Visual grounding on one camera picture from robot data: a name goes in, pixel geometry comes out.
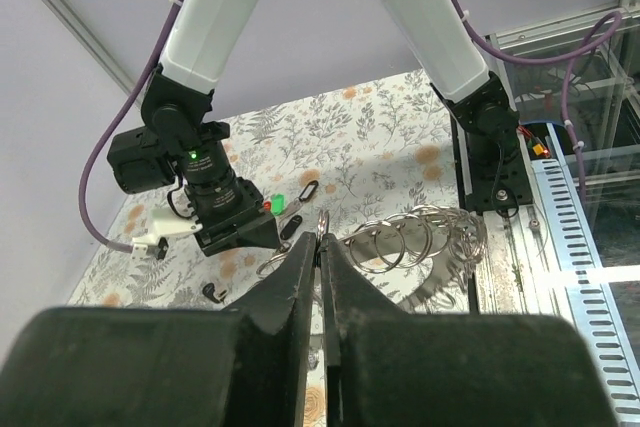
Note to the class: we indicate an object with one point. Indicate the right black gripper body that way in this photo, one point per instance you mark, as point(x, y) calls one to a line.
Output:
point(222, 210)

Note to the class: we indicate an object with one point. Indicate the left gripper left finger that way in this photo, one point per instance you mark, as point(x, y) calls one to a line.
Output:
point(243, 365)

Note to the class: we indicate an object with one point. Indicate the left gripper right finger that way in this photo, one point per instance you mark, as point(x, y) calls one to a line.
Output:
point(387, 367)

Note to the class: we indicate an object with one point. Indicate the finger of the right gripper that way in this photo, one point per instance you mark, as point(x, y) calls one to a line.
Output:
point(261, 232)

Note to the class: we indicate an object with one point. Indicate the silver keyring holder with rings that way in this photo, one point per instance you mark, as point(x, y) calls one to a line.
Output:
point(422, 260)

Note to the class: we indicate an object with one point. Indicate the black key with fob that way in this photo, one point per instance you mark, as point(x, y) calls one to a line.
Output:
point(290, 227)

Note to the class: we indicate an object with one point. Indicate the green key tag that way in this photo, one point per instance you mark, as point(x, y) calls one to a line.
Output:
point(278, 204)

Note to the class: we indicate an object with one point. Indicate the black oval key tag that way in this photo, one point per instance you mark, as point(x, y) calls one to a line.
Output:
point(308, 191)

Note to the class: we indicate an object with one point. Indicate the black key fob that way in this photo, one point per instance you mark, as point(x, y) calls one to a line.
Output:
point(215, 294)

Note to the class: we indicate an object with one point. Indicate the floral patterned table mat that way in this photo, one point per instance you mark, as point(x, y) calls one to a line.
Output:
point(376, 149)

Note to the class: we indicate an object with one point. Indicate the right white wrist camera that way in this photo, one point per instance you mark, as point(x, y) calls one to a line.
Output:
point(162, 224)

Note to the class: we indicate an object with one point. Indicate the aluminium front rail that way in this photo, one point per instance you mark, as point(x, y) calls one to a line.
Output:
point(517, 274)

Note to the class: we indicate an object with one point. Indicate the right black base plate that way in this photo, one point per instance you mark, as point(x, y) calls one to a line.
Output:
point(490, 177)

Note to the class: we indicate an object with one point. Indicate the slotted grey cable duct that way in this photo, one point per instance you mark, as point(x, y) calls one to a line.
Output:
point(583, 279)

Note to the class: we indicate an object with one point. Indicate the left aluminium frame post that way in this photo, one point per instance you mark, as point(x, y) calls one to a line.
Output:
point(80, 29)

